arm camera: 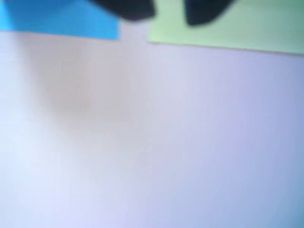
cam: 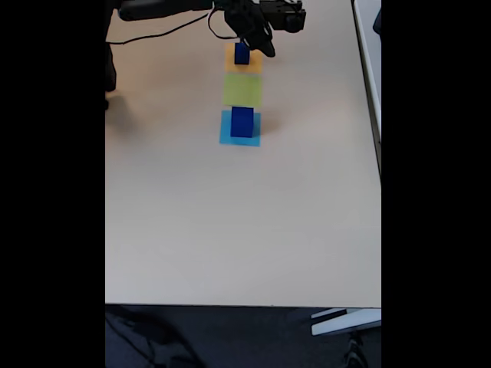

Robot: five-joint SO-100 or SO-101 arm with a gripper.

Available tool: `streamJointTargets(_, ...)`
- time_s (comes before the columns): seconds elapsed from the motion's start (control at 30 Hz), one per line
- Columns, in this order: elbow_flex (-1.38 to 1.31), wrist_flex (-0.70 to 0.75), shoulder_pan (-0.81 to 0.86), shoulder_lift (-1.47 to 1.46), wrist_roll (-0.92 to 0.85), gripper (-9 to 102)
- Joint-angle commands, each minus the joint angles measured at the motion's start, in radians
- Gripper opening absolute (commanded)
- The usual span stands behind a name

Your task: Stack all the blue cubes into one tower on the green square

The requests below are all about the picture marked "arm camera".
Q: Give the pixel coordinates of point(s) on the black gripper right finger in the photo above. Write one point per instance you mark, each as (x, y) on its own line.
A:
(204, 12)

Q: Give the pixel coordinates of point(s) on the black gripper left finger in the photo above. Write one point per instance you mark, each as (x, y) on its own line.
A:
(133, 8)

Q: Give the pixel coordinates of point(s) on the green paper square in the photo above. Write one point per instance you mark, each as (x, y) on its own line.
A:
(237, 33)

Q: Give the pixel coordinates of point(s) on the light blue paper square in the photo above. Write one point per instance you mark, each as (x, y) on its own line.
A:
(59, 21)

